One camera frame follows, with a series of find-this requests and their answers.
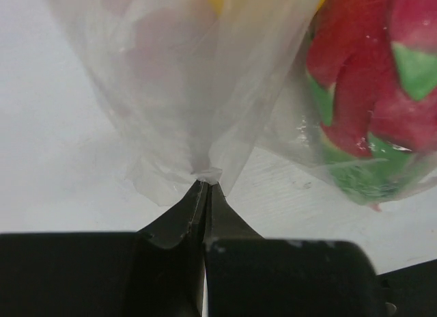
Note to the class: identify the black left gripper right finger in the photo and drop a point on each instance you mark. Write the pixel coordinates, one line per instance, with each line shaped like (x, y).
(248, 275)

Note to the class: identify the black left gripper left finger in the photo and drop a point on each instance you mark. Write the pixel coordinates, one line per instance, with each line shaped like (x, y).
(156, 271)

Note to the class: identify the clear zip top bag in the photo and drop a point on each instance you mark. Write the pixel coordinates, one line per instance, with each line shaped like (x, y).
(193, 92)

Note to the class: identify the red fake dragon fruit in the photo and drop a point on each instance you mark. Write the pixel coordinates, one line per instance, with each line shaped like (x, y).
(371, 67)

